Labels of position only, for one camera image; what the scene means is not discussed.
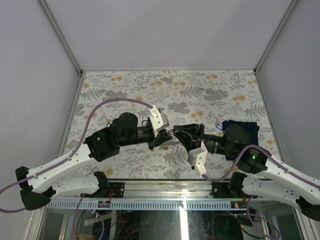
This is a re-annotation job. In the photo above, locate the key with black tag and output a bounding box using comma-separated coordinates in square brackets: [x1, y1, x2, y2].
[106, 116, 116, 124]

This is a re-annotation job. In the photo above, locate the aluminium front rail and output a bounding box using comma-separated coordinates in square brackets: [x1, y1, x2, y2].
[37, 179, 307, 200]

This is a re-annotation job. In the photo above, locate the key with blue tag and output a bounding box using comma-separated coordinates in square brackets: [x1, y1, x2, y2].
[215, 124, 224, 131]

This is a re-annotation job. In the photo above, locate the dark blue cloth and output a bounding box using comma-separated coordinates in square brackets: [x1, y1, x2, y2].
[222, 119, 260, 146]

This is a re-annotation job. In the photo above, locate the slotted cable duct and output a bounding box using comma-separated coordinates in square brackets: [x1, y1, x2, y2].
[47, 199, 247, 211]

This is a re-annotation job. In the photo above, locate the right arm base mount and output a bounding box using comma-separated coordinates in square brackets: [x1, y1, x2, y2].
[210, 180, 250, 199]

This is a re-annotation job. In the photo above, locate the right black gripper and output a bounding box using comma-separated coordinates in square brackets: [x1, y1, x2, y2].
[172, 123, 237, 157]

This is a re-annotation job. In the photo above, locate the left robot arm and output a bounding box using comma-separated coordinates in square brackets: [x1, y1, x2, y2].
[15, 112, 172, 211]

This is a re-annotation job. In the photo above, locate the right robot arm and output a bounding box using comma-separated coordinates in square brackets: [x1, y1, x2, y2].
[173, 123, 320, 221]

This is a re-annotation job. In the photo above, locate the purple cable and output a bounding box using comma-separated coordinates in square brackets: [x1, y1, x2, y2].
[201, 144, 320, 238]
[0, 97, 153, 240]

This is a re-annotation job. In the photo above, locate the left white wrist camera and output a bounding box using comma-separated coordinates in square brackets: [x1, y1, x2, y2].
[149, 105, 170, 137]

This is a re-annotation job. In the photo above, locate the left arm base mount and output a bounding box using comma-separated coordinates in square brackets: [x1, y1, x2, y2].
[84, 182, 125, 199]

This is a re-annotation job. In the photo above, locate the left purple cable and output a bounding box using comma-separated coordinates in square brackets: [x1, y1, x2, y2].
[0, 97, 153, 240]

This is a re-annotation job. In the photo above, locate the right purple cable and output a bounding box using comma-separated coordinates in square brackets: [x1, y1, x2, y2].
[201, 144, 320, 238]

